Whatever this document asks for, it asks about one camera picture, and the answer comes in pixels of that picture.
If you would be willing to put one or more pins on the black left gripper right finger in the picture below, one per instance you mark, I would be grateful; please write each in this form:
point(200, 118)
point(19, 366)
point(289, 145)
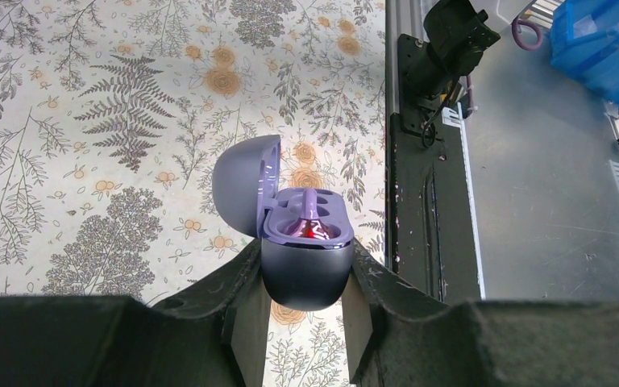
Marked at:
point(398, 336)

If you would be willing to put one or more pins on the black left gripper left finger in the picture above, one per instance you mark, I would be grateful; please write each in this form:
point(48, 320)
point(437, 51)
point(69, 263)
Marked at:
point(212, 333)

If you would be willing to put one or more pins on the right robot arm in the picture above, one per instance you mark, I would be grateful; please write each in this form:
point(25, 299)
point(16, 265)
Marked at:
point(458, 32)

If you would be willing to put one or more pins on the floral patterned mat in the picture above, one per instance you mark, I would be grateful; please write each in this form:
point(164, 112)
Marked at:
point(113, 114)

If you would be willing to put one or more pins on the blue plastic bin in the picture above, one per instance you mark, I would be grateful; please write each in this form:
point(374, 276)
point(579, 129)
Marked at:
point(584, 38)

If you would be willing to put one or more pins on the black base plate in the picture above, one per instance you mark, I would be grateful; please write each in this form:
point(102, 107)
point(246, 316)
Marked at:
point(431, 241)

